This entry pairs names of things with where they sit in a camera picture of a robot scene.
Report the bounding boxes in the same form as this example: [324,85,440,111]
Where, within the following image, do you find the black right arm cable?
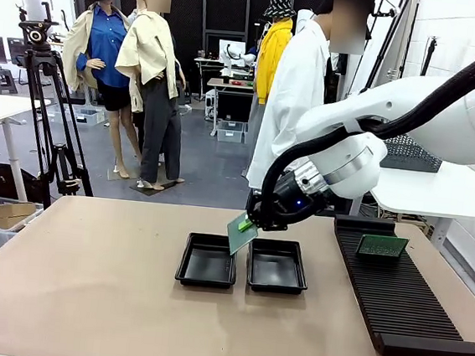
[256,15,475,248]

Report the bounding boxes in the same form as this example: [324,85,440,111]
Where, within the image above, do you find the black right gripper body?
[244,171,331,238]

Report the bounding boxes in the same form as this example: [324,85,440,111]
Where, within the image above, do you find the clear storage bin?
[72,105,107,128]
[215,119,248,145]

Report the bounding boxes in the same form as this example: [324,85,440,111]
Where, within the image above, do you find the large black stand legs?
[357,0,422,99]

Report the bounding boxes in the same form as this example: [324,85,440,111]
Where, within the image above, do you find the black slotted board rack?
[321,213,475,356]

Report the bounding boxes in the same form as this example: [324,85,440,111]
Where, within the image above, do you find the mannequin in blue shirt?
[50,0,158,181]

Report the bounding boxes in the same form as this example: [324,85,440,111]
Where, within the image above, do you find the patterned black white bucket hat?
[261,0,300,21]

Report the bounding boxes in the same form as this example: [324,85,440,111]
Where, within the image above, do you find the black ESD tray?
[244,235,313,297]
[173,230,241,292]

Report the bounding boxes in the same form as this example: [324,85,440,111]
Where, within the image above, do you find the mannequin in cream jacket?
[103,0,204,193]

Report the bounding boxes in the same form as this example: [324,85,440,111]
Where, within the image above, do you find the thin black light stand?
[419,34,440,78]

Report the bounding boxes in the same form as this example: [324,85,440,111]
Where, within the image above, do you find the background work table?
[201,76,257,141]

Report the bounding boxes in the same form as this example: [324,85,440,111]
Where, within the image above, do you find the mannequin in yellow hoodie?
[240,13,298,183]

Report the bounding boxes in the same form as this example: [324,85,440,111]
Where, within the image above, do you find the person in white shirt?
[244,0,376,201]

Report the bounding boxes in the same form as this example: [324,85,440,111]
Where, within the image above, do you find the brown cardboard box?
[0,199,37,233]

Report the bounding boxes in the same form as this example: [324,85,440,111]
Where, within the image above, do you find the black camera tripod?
[9,48,107,214]

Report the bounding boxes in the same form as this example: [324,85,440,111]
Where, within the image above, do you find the green circuit board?
[354,232,409,261]
[224,209,261,259]

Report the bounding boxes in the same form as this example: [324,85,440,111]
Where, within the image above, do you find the grey plastic basket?
[379,132,446,174]

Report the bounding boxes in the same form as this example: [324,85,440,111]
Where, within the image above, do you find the grey step stool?
[0,67,21,97]

